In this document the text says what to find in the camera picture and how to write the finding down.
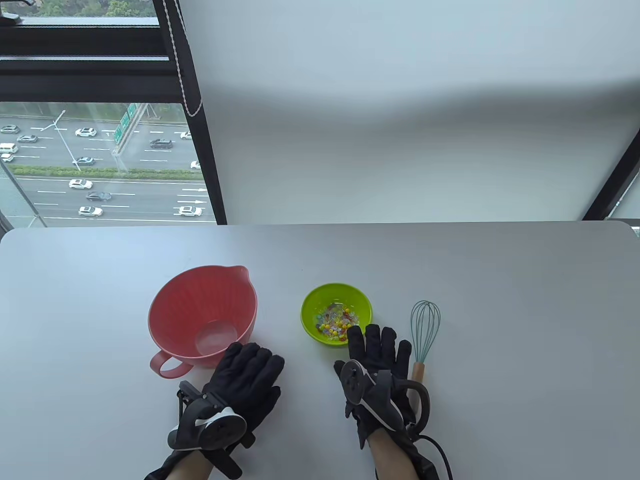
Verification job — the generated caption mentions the black window frame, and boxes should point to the black window frame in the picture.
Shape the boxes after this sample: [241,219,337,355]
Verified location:
[0,0,228,227]

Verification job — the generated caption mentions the person's left forearm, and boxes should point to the person's left forearm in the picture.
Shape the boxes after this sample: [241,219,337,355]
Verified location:
[144,440,242,480]

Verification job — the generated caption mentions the person's right forearm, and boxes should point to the person's right forearm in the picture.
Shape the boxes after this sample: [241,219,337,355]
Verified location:
[367,427,441,480]

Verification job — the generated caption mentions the white roller blind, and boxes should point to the white roller blind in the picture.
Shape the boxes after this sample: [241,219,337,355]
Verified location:
[175,0,640,224]

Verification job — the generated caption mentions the green plastic bowl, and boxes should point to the green plastic bowl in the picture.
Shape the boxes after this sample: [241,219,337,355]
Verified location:
[301,283,374,346]

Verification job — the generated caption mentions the black right hand controller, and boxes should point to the black right hand controller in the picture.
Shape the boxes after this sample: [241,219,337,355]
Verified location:
[340,360,432,442]

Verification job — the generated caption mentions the white bead chain cord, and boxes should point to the white bead chain cord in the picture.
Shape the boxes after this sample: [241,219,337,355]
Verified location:
[162,0,204,119]

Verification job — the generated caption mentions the pile of colourful plastic decorations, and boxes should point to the pile of colourful plastic decorations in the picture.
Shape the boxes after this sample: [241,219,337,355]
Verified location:
[313,302,362,343]

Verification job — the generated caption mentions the teal whisk with wooden handle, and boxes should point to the teal whisk with wooden handle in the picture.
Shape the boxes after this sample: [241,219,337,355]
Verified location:
[409,300,442,401]

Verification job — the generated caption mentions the person's right hand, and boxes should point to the person's right hand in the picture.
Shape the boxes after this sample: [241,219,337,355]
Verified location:
[333,324,417,451]

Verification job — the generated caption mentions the black cable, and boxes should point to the black cable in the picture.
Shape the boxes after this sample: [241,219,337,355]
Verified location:
[414,434,454,480]

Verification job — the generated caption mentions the grey left hand controller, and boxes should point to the grey left hand controller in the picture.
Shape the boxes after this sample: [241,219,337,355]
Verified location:
[167,381,257,452]

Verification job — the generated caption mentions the pink salad bowl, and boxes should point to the pink salad bowl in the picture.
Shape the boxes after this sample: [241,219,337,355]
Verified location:
[148,265,259,380]

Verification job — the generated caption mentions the person's left hand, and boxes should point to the person's left hand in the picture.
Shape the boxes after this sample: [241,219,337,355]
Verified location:
[202,342,286,437]

